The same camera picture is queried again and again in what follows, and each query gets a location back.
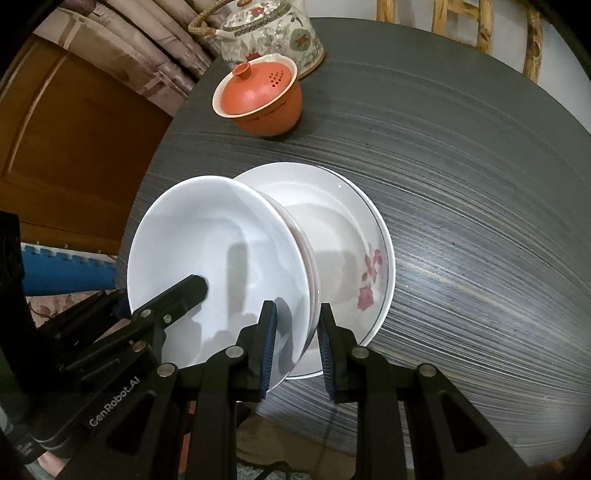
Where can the orange lidded tea cup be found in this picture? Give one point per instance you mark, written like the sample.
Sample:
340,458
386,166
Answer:
262,97

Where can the wide white pink-patterned bowl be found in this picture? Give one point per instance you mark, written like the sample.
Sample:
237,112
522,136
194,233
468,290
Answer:
233,237

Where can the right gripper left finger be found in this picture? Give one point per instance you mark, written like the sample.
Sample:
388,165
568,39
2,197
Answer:
182,424

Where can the brown wooden door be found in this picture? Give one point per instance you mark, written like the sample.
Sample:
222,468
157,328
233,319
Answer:
75,145

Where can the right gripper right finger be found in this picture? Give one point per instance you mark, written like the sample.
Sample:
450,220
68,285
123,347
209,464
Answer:
411,422

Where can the blue foam mat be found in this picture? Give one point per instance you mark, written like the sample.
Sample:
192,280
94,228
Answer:
52,271

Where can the beige patterned curtain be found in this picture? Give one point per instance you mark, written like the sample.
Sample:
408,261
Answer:
143,44

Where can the large white peony plate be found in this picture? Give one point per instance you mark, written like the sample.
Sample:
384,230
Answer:
375,276

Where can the bamboo wooden chair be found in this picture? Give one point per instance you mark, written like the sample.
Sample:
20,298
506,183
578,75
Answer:
482,14

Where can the floral ceramic teapot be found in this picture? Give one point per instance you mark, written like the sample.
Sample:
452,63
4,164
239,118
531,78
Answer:
258,28

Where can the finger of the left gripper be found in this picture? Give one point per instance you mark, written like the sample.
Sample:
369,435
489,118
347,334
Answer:
147,325
89,319

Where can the white plate pink flowers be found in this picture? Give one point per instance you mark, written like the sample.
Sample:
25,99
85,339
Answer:
383,260

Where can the small white floral plate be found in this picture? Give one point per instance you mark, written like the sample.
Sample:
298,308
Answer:
314,197

